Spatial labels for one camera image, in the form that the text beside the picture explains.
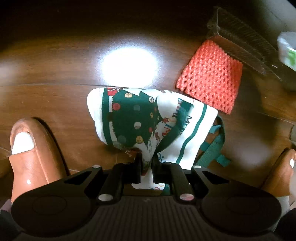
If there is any christmas tree fabric bag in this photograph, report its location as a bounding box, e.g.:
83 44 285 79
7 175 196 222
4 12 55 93
87 87 230 190

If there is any left foot brown slipper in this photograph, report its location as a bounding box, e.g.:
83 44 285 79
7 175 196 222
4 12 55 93
9 118 67 202

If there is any right foot brown slipper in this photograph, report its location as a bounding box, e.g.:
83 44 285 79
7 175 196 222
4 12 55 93
262 149 295 197

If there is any clear plastic tray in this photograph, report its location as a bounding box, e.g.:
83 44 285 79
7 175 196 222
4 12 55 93
207 8 282 79

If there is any tissue pack wrapper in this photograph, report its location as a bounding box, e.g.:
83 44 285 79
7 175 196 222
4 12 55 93
276 31 296 91

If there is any foot brown slipper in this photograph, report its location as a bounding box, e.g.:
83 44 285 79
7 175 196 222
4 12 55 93
262 149 295 197
9 118 67 202

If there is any orange foam fruit net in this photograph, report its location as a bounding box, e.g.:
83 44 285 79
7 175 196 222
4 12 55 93
176 40 243 114

